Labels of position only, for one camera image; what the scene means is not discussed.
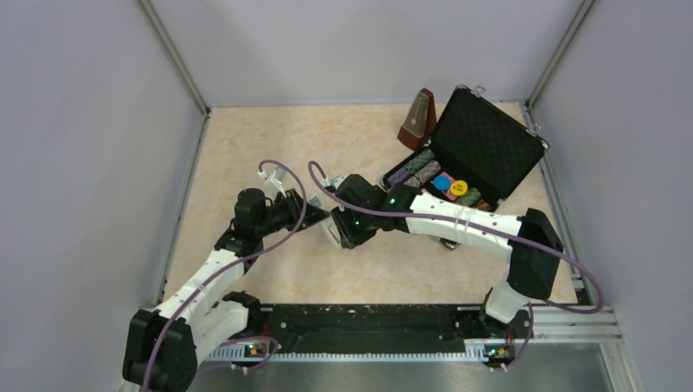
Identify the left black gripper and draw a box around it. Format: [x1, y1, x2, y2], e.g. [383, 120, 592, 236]
[256, 188, 329, 237]

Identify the white remote control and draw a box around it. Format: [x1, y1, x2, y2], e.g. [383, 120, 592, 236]
[320, 214, 342, 249]

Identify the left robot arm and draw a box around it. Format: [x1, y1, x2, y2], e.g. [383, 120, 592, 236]
[123, 188, 329, 391]

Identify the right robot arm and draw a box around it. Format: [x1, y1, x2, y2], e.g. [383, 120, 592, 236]
[328, 174, 563, 336]

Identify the blue poker chip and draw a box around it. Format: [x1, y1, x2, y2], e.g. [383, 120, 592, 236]
[433, 175, 452, 192]

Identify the yellow poker chip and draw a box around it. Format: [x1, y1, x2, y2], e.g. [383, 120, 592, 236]
[449, 180, 469, 197]

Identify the brown wooden metronome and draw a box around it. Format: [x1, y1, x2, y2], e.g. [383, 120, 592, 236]
[397, 88, 437, 151]

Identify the black poker chip case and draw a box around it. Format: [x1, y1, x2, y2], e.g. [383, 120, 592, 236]
[381, 85, 549, 212]

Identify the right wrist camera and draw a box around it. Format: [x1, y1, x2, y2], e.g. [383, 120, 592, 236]
[324, 175, 347, 193]

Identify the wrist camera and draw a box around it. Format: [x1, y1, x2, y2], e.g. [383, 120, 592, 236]
[324, 175, 347, 193]
[258, 167, 287, 197]

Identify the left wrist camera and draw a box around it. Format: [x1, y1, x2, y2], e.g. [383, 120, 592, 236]
[258, 167, 287, 197]

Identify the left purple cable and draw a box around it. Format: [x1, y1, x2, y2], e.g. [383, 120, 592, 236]
[139, 158, 309, 392]

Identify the purple cable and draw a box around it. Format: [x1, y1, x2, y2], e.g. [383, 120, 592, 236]
[139, 158, 309, 392]
[307, 160, 606, 316]

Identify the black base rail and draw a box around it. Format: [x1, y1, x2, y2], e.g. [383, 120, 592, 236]
[222, 292, 533, 361]

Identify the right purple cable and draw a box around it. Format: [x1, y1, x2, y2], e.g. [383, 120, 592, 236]
[307, 160, 606, 316]

